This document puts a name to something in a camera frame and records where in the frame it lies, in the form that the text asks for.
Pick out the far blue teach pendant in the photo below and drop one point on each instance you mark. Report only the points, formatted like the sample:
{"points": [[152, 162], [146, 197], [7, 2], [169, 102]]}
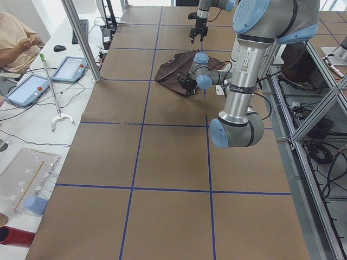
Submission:
{"points": [[70, 70]]}

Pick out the dark brown t-shirt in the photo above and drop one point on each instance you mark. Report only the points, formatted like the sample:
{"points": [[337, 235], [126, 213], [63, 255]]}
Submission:
{"points": [[173, 71]]}

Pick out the aluminium truss frame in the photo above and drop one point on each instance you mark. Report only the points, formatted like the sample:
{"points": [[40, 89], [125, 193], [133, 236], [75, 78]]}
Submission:
{"points": [[306, 83]]}

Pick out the black computer mouse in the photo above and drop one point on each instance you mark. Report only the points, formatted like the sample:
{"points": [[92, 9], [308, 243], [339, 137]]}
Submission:
{"points": [[59, 48]]}

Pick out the aluminium frame post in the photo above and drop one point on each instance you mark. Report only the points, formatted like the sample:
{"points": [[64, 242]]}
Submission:
{"points": [[82, 40]]}

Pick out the blue plastic cup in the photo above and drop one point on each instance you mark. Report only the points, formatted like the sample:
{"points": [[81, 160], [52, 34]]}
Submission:
{"points": [[36, 205]]}

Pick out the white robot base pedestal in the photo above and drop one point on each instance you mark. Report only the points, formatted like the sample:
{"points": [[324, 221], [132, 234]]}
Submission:
{"points": [[220, 89]]}

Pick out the black power adapter box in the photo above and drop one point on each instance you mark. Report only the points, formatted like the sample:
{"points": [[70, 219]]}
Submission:
{"points": [[106, 38]]}

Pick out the red cylinder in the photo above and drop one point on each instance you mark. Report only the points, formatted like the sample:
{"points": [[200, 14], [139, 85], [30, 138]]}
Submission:
{"points": [[16, 237]]}

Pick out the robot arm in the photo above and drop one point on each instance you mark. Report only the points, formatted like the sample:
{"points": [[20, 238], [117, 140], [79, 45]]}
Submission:
{"points": [[258, 24], [201, 16]]}

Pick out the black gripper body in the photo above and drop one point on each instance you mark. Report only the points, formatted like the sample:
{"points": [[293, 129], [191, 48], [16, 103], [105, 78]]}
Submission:
{"points": [[200, 23], [187, 82]]}

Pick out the blue teach pendant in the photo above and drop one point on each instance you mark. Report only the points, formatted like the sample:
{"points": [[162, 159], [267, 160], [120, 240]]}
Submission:
{"points": [[28, 91], [70, 70]]}

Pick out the wooden stick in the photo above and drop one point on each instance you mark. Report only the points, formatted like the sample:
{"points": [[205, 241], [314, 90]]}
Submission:
{"points": [[34, 175]]}

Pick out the near blue teach pendant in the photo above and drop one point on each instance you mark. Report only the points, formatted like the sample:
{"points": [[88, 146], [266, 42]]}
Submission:
{"points": [[28, 91]]}

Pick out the silver reacher grabber tool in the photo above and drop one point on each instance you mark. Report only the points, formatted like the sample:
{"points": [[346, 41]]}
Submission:
{"points": [[60, 116]]}

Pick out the clear plastic tray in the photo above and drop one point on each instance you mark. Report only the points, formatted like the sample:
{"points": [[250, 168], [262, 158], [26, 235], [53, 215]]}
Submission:
{"points": [[17, 175]]}

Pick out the person in beige shirt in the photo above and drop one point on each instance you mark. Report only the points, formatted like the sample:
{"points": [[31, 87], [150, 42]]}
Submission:
{"points": [[20, 45]]}

